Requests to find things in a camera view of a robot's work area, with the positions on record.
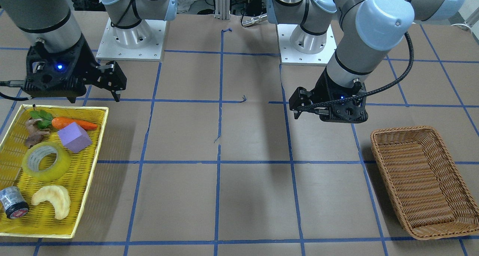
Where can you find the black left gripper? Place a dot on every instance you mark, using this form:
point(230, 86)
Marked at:
point(322, 88)

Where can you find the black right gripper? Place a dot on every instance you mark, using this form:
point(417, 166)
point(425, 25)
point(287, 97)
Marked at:
point(87, 62)

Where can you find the yellow tape roll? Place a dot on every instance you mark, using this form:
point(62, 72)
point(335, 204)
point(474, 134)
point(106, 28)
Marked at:
point(33, 157)

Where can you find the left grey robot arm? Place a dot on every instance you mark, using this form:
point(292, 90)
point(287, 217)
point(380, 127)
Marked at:
point(371, 29)

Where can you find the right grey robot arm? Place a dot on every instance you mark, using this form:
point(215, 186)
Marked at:
point(53, 21)

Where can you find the purple foam cube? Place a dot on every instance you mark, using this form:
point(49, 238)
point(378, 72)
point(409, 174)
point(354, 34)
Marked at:
point(74, 138)

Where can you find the green leaf toy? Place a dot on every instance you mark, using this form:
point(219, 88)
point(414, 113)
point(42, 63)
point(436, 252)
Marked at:
point(44, 119)

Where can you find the brown ginger root toy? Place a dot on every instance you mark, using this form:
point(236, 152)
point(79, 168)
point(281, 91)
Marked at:
point(35, 135)

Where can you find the pale croissant bread toy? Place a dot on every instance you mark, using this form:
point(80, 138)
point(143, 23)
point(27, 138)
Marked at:
point(57, 195)

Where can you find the brown wicker basket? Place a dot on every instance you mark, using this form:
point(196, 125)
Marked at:
point(426, 190)

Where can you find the small labelled can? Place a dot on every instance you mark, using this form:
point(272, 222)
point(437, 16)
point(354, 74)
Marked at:
point(13, 202)

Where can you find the yellow woven tray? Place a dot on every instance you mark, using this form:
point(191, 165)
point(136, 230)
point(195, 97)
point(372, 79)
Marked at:
point(40, 222)

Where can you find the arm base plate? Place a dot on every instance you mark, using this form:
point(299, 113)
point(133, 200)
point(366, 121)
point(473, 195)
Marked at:
point(299, 48)
point(142, 43)

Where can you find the aluminium frame post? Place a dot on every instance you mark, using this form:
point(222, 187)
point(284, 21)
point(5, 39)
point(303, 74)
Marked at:
point(222, 10)

